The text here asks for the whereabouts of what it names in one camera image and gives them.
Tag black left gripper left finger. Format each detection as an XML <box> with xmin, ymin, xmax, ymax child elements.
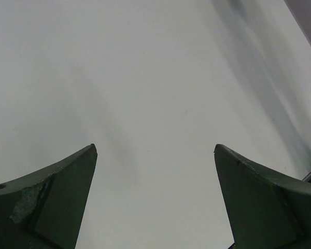
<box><xmin>0</xmin><ymin>144</ymin><xmax>97</xmax><ymax>248</ymax></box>

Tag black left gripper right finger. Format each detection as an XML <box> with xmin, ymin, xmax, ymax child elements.
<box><xmin>214</xmin><ymin>144</ymin><xmax>311</xmax><ymax>248</ymax></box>

